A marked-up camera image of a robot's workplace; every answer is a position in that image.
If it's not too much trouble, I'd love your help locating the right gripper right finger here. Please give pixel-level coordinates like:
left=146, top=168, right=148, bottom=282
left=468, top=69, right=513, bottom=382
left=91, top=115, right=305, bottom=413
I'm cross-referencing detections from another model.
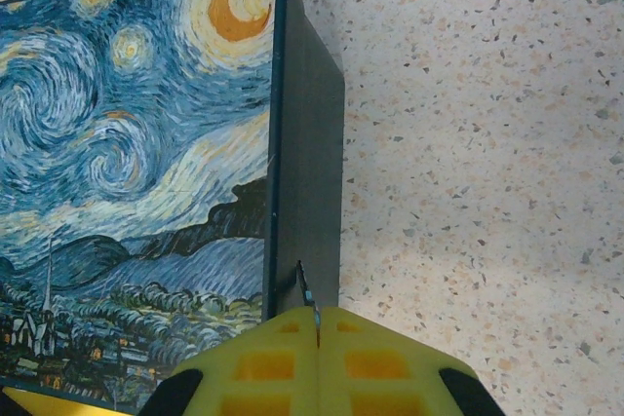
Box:
left=316, top=306, right=507, bottom=416

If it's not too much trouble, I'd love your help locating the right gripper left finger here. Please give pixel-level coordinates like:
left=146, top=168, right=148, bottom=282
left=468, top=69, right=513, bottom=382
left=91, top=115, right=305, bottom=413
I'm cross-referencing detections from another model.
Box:
left=139, top=307, right=319, bottom=416

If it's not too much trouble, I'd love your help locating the starry night print box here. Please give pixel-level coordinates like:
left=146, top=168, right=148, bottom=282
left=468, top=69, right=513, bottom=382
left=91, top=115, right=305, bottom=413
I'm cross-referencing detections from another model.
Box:
left=0, top=0, right=346, bottom=410

